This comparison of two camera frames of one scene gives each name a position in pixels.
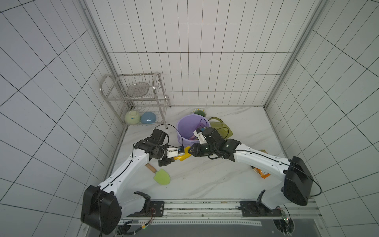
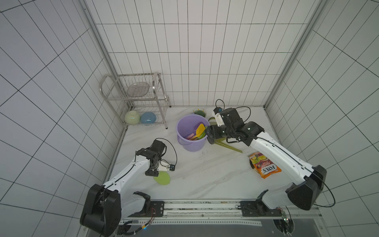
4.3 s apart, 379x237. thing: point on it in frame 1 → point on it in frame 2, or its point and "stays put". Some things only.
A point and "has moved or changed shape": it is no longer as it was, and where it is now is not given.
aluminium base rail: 226,212 stays put
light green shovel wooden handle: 161,176 stays put
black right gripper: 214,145 → 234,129
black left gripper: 166,162 → 151,173
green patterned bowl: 200,111 stays put
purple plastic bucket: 187,125 stays put
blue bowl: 148,117 stays put
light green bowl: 132,117 stays put
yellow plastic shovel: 183,157 has moved or changed shape
